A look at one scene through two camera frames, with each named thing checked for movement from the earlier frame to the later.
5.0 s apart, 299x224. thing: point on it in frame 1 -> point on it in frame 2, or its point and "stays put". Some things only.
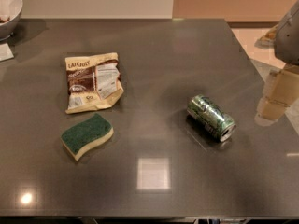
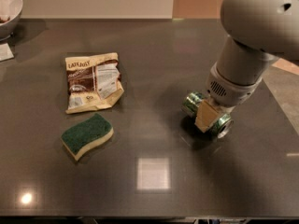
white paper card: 6,52 stays put
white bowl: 11,7 stays put
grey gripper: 288,39 -> 233,91
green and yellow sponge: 92,131 stays put
